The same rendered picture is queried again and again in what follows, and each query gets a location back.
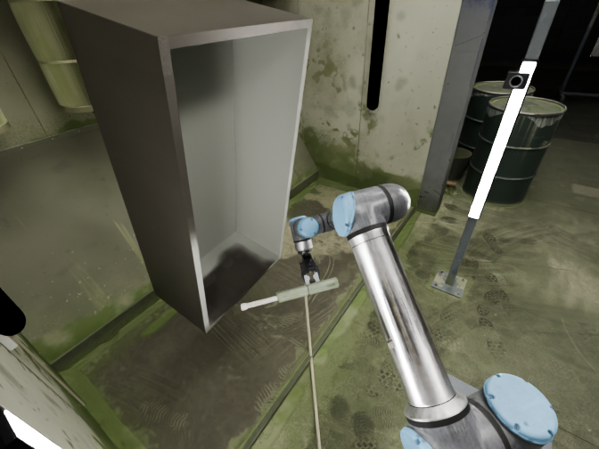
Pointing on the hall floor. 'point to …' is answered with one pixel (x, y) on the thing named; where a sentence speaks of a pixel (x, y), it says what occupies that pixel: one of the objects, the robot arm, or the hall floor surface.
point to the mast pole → (524, 58)
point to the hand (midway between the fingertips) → (314, 289)
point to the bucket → (459, 163)
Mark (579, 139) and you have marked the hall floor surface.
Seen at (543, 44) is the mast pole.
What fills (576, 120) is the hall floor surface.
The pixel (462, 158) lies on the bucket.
